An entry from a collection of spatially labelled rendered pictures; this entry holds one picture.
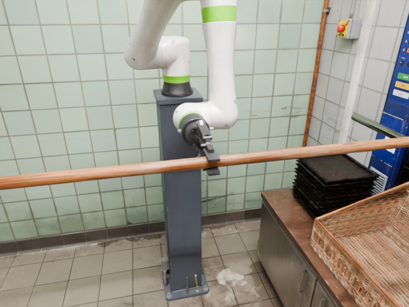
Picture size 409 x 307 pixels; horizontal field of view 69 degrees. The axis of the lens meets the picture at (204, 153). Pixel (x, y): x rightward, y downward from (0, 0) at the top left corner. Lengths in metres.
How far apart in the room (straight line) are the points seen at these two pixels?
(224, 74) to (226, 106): 0.11
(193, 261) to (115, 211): 0.76
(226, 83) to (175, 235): 0.94
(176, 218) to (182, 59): 0.81
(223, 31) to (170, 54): 0.35
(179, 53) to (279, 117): 1.10
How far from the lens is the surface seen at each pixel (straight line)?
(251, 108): 2.11
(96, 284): 2.15
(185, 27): 1.91
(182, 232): 1.68
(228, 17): 1.04
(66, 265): 2.34
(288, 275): 1.69
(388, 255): 1.58
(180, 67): 1.34
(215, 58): 1.04
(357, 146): 0.93
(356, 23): 1.93
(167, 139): 1.39
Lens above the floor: 1.54
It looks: 25 degrees down
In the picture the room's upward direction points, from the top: straight up
